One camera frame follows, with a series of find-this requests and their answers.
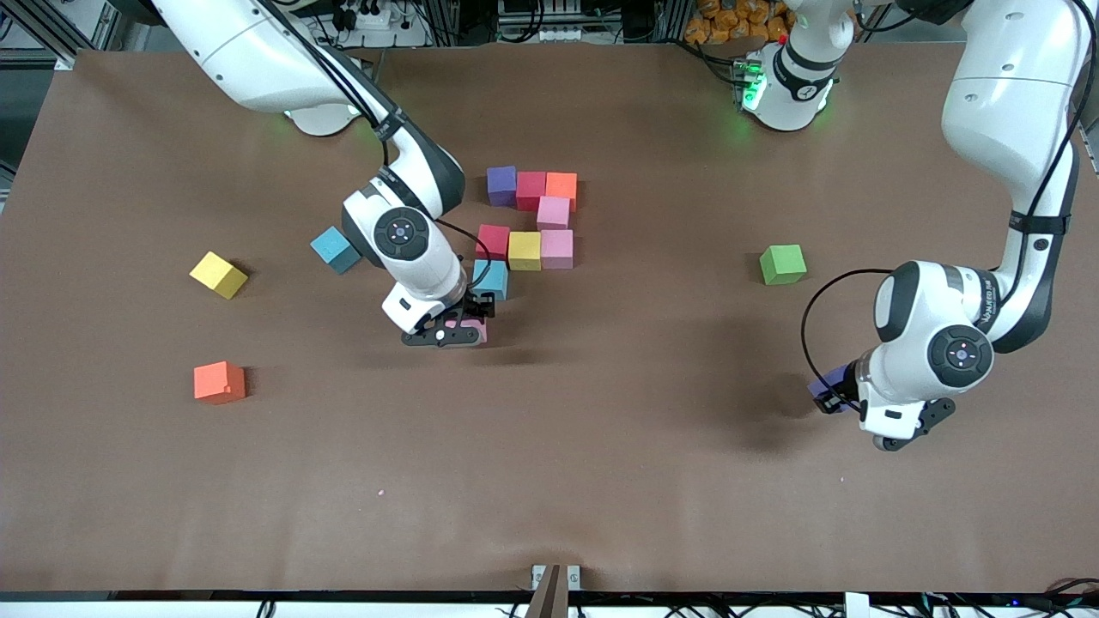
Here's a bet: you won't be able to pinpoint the purple foam block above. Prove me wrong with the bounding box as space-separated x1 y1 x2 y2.
486 166 519 208
807 365 855 413

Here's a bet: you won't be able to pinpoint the cyan foam block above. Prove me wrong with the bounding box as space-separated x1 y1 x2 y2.
472 259 509 301
310 226 357 276

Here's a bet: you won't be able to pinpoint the yellow foam block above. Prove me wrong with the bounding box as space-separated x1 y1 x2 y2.
189 251 249 300
508 232 543 272

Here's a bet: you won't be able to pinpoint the green foam block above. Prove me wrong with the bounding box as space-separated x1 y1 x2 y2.
759 244 808 287

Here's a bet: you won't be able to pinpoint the white power strip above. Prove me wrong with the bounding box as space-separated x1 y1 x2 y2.
331 0 430 48

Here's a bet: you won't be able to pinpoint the grey electronics rack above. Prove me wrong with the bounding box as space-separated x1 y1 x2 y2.
496 0 632 45

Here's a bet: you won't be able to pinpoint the pile of orange packets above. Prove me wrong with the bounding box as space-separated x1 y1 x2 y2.
684 0 795 45

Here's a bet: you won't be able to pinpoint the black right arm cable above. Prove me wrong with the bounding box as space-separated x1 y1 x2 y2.
434 219 495 297

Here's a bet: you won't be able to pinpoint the tangled dark cables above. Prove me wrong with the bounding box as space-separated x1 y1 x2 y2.
910 577 1099 618

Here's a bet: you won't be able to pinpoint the grey metal table edge bracket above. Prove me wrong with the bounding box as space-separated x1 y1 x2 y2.
531 563 582 593

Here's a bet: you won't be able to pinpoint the brown tapered post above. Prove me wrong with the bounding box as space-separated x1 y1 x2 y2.
524 564 569 618

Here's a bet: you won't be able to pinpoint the aluminium frame strut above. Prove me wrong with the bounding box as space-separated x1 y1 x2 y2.
0 0 128 71

